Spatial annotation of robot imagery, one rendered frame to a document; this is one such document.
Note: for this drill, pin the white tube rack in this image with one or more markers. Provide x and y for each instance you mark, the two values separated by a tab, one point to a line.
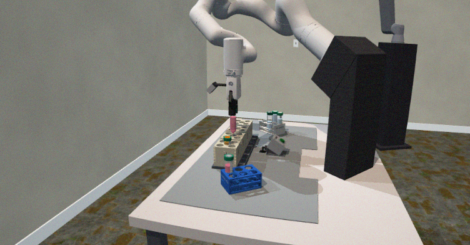
278	129

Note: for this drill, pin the blue tube rack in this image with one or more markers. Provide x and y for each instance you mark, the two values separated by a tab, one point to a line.
233	185

